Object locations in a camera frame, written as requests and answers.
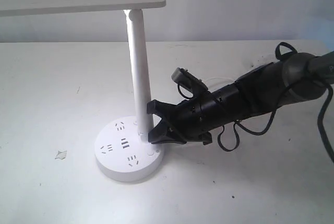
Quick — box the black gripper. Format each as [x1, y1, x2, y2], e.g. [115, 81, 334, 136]
[147, 84, 236, 145]

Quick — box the white desk lamp with sockets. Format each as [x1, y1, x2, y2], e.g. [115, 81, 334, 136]
[1, 0, 166, 182]

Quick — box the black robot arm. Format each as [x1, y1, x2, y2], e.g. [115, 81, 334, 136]
[147, 52, 333, 145]

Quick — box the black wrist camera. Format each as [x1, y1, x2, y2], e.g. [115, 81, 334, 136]
[171, 67, 208, 100]

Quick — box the black cable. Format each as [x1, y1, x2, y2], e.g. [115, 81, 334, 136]
[218, 42, 334, 163]

